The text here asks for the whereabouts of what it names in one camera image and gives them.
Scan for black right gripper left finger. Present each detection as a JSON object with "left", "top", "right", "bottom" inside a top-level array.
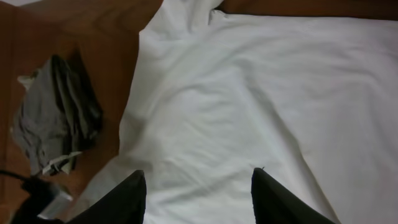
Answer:
[{"left": 68, "top": 170, "right": 147, "bottom": 224}]

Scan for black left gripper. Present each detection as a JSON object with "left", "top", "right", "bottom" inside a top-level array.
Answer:
[{"left": 11, "top": 177, "right": 73, "bottom": 224}]

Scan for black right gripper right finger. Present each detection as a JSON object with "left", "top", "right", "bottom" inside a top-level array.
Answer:
[{"left": 251, "top": 168, "right": 334, "bottom": 224}]

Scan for white printed t-shirt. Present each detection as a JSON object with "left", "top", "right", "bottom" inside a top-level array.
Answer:
[{"left": 71, "top": 0, "right": 397, "bottom": 223}]

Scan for folded grey shorts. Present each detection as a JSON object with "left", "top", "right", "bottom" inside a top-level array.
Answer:
[{"left": 12, "top": 55, "right": 103, "bottom": 175}]

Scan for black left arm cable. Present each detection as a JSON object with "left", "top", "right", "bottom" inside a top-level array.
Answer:
[{"left": 0, "top": 169, "right": 32, "bottom": 184}]

